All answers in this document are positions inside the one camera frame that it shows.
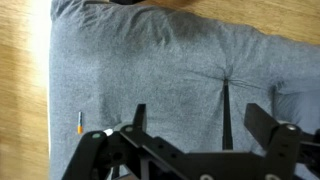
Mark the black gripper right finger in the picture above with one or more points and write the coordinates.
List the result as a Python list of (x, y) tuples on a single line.
[(283, 146)]

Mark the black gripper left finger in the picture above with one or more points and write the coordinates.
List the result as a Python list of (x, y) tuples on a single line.
[(100, 150)]

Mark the small orange pen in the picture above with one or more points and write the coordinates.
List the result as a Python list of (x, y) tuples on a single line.
[(80, 128)]

